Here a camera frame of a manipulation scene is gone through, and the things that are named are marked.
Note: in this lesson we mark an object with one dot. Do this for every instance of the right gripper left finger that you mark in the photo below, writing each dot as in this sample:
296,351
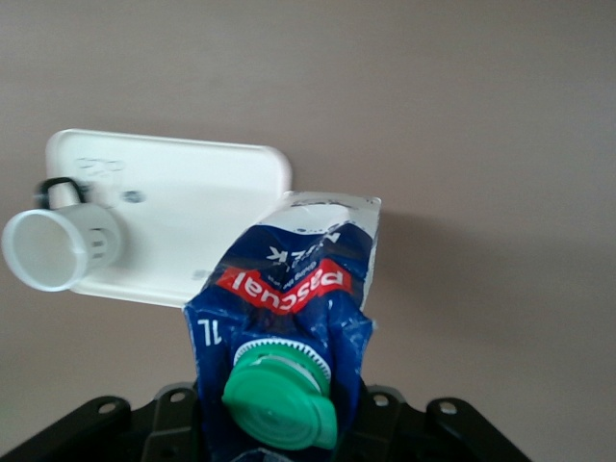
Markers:
163,433

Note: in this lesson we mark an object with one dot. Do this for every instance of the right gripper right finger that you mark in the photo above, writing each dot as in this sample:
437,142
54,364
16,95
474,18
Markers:
414,433

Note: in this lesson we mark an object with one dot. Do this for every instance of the blue white milk carton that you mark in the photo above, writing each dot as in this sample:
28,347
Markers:
289,289

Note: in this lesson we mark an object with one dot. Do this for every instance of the white rabbit print tray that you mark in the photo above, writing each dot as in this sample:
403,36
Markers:
192,202

